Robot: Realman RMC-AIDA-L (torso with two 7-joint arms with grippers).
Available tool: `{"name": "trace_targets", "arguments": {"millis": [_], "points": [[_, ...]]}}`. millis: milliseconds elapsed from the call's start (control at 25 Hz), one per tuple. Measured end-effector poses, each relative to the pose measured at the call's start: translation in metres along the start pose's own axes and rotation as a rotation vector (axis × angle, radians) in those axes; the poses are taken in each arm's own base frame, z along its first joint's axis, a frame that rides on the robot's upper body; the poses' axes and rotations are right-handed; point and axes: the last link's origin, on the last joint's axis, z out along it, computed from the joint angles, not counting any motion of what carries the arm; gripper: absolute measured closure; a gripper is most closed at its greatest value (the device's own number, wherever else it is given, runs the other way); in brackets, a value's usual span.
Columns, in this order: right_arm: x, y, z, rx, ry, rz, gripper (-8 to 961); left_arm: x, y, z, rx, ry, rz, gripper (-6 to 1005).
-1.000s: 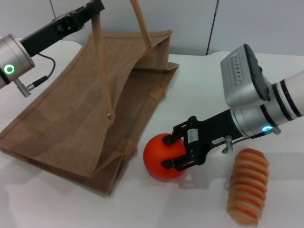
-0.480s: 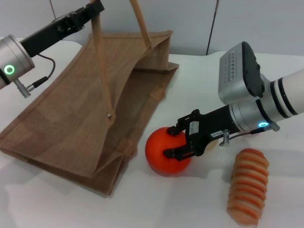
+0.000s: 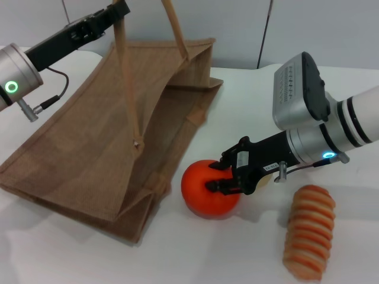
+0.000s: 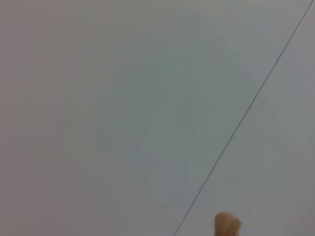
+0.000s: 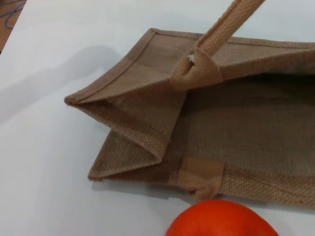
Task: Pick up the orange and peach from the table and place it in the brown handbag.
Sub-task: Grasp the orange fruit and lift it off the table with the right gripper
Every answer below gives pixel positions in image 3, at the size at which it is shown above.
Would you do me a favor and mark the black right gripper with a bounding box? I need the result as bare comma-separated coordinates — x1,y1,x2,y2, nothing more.
204,130,300,196

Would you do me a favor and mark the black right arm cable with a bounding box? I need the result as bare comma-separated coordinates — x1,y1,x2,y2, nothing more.
274,153,351,183

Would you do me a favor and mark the beige peach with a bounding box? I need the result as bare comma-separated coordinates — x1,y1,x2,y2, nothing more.
256,175,274,189

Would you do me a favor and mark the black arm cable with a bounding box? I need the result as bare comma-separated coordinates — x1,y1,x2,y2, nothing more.
274,153,351,183
17,66,70,122

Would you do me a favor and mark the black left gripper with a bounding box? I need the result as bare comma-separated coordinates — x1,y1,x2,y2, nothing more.
25,0,131,72

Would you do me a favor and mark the striped orange bread loaf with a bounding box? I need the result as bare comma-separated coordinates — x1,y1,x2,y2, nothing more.
282,184,337,282

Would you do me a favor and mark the round orange fruit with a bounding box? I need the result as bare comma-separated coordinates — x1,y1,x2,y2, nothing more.
181,159,241,220

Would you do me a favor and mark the brown jute handbag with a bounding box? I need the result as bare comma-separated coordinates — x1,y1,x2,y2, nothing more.
0,0,224,245

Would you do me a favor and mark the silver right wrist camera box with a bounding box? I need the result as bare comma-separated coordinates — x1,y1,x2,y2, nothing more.
272,51,332,131

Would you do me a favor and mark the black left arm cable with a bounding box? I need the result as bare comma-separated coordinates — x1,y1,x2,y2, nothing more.
17,66,70,122

